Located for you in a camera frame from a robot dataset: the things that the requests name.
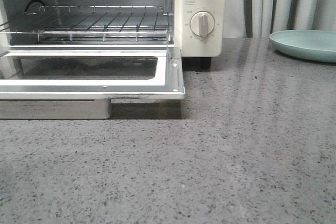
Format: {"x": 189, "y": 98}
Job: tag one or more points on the oven glass door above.
{"x": 80, "y": 82}

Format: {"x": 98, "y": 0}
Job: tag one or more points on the lower oven timer knob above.
{"x": 202, "y": 24}

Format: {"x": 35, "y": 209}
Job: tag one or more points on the white Toshiba toaster oven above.
{"x": 202, "y": 45}

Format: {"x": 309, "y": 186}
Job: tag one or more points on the grey-white curtain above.
{"x": 260, "y": 18}

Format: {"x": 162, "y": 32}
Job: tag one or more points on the teal plate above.
{"x": 313, "y": 45}

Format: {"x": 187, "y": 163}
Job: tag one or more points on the metal wire oven rack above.
{"x": 91, "y": 24}

